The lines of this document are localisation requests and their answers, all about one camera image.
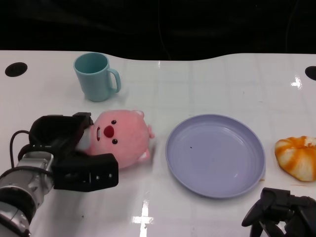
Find black table cable grommet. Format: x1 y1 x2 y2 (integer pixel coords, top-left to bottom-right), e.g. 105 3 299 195
305 66 316 81
4 62 28 78

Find black backdrop cloth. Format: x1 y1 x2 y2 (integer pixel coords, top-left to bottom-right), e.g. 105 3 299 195
0 0 316 61

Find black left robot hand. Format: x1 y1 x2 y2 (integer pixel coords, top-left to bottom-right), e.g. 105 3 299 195
29 112 119 193

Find teal plastic mug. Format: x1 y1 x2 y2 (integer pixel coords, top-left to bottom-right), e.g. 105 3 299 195
73 52 122 102

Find orange striped bread bun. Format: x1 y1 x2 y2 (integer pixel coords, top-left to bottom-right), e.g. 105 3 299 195
275 135 316 183

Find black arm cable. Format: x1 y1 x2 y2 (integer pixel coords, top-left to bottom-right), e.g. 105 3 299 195
9 130 54 176

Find pink plush beaver doll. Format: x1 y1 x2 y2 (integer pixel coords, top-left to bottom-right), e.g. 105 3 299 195
81 110 156 170

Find lavender plastic plate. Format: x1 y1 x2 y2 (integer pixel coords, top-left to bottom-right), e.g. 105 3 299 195
165 114 266 199

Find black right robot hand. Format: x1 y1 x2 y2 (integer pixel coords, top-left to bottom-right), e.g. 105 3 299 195
241 187 316 237

